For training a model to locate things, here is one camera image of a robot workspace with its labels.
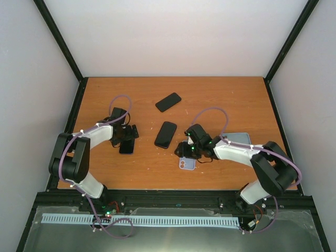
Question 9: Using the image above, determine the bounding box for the lavender phone case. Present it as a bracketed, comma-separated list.
[178, 157, 196, 171]

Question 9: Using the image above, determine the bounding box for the blue phone black screen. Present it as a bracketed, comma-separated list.
[119, 139, 135, 154]

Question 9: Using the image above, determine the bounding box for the purple phone black screen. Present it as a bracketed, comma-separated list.
[154, 121, 177, 149]

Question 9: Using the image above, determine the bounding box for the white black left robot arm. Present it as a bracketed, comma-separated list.
[49, 107, 139, 212]

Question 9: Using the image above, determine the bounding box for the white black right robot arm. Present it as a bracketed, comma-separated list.
[174, 124, 302, 208]

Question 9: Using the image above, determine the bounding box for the black phone on table top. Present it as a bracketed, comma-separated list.
[155, 92, 182, 112]

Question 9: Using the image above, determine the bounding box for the light blue phone case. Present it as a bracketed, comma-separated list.
[223, 132, 251, 144]

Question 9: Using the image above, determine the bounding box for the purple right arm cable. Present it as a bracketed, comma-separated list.
[190, 106, 302, 188]

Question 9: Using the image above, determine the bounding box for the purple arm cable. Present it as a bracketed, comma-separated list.
[59, 94, 132, 190]
[190, 106, 302, 188]

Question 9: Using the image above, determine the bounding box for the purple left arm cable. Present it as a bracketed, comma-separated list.
[59, 94, 132, 190]

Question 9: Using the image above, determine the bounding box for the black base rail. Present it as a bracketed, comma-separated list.
[92, 190, 260, 215]

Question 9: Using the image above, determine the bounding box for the light blue cable duct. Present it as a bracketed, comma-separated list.
[40, 213, 239, 229]

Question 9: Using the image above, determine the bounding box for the black left frame post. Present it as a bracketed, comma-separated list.
[33, 0, 85, 84]

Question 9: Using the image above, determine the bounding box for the black frame post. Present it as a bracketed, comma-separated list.
[265, 0, 320, 82]
[33, 0, 85, 84]

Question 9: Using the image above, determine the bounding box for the black right frame post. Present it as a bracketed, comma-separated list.
[265, 0, 320, 82]

